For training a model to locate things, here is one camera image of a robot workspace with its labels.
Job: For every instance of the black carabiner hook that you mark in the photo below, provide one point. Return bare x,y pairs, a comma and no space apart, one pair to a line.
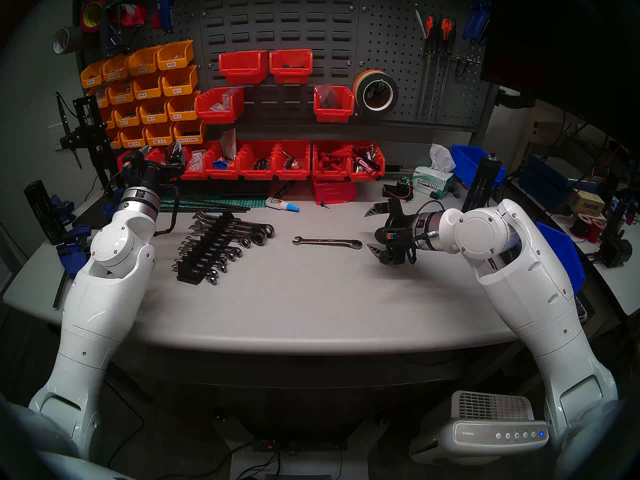
459,69

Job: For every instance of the red stackable storage bin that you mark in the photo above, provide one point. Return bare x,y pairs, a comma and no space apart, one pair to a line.
222,174
156,155
334,191
330,176
367,177
292,174
195,174
121,158
256,174

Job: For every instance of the green cutting mat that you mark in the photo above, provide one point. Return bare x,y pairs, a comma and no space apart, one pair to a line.
235,203

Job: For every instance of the yellow bin labelled M3-12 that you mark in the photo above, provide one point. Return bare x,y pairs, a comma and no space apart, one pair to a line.
126,115

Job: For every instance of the yellow bin labelled M3-4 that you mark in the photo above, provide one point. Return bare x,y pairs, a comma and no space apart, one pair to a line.
178,81

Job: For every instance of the small cardboard box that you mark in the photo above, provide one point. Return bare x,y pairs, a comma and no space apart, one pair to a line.
585,201

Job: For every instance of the yellow bin labelled M4-0.7 HEX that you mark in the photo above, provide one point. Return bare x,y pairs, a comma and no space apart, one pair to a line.
189,132

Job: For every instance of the yellow bin labelled M3-16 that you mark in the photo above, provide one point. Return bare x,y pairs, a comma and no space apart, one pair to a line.
107,116

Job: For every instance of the yellow bin labelled M2.5-5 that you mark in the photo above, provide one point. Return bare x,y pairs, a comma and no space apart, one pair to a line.
159,134

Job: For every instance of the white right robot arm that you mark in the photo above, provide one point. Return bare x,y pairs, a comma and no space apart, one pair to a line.
525,284

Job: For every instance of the black computer monitor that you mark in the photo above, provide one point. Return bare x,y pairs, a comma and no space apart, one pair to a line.
560,44

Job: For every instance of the black soldering iron stand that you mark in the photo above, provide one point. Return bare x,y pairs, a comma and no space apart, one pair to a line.
90,134

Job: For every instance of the clear bag black parts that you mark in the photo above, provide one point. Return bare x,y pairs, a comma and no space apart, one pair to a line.
327,95

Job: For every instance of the chrome racked ratchet wrench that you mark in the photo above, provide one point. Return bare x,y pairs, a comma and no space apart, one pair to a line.
231,257
227,249
235,240
245,233
221,268

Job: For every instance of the clear packet of parts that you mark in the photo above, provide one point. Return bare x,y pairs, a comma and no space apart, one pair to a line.
227,144

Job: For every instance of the black bench device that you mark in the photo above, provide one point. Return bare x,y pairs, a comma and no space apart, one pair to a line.
616,249

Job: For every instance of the yellow bin labelled M4X4X6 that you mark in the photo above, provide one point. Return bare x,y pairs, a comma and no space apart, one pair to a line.
121,91

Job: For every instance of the red hanging storage bin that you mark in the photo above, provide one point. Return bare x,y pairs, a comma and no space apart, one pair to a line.
333,114
291,73
243,66
219,115

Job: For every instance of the black screw clamp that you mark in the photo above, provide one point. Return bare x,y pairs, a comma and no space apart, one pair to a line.
112,34

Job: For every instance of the dark blue crate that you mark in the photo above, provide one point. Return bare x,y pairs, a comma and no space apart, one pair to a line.
542,179

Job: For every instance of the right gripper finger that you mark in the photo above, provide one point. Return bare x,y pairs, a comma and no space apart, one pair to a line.
379,209
381,254

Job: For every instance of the black power strip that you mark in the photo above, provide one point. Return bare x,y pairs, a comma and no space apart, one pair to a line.
295,445

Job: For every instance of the clear labelled screw bags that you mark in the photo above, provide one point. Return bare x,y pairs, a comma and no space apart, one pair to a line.
196,160

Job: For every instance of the black wrench holder rack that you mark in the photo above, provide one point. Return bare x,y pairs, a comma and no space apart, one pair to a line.
190,278

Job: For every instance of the yellow bin labelled M3-6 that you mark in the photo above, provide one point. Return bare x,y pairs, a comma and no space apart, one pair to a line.
182,108

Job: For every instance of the white glue bottle blue cap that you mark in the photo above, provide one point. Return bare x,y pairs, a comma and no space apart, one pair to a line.
280,203

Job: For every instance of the white Coway air purifier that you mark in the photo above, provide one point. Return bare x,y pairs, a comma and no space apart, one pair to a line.
480,426

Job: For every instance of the yellow bin labelled M3X5X4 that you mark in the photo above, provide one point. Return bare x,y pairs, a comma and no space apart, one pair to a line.
92,74

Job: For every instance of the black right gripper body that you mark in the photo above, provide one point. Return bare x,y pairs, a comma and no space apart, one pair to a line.
407,231

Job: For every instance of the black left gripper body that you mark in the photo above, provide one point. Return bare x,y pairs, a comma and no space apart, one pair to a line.
152,174

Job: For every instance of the red yellow tape roll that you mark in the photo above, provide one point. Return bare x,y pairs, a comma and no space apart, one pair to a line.
85,16

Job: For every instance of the yellow bin labelled M3-8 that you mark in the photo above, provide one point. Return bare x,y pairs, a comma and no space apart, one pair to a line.
152,111

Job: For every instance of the black computer keyboard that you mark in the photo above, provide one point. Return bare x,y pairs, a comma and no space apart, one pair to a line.
580,310

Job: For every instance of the grey pegboard back panel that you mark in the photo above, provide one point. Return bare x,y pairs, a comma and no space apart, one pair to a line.
380,39

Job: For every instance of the large orange white tape roll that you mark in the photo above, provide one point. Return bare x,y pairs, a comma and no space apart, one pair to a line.
361,86

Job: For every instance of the yellow bin labelled M3X8 BAD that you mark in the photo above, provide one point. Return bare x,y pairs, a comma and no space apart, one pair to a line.
115,68

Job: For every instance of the grey duct tape roll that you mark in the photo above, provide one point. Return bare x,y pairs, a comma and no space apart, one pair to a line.
62,40

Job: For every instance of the yellow bin labelled M2.5-6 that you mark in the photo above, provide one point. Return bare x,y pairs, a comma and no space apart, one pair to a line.
132,136

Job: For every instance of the clear plastic parts box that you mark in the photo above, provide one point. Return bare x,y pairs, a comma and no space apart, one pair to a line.
222,101

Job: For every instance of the Kimtech tissue box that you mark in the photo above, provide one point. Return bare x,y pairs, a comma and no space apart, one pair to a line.
432,183

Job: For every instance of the black ribbed cylinder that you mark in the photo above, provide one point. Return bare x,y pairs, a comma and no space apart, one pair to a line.
482,179
44,211

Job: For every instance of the yellow bin labelled M4-6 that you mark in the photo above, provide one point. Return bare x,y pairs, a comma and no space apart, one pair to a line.
146,86

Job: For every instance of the smallest chrome racked wrench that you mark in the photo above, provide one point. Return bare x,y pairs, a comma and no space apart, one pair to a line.
212,280

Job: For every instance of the yellow bin labelled M2.5-8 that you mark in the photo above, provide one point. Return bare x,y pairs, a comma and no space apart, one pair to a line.
115,140

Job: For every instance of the black marker pen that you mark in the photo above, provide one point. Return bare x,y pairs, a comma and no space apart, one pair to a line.
282,189

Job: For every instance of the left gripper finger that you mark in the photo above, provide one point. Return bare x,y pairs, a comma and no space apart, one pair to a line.
176,155
143,153

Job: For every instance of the blue plastic bin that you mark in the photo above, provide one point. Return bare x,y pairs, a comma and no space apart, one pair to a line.
567,256
467,164

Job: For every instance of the yellow bin labelled M3X6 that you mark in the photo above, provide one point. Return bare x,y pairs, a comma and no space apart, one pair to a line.
174,55

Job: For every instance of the blue bar clamp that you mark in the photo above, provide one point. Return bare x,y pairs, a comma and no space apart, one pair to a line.
72,261
62,206
80,231
112,204

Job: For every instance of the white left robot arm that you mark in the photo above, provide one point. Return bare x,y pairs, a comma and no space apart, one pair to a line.
105,304

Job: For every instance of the silver combination wrench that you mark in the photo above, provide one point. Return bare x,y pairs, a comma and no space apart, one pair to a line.
325,242

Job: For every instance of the largest chrome racked wrench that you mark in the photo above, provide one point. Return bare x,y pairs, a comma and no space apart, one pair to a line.
251,226

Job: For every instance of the yellow bin labelled M4X6X6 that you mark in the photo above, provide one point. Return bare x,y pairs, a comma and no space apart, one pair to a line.
102,96

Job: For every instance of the black soldering iron pen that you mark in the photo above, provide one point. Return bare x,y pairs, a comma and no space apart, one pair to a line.
63,114

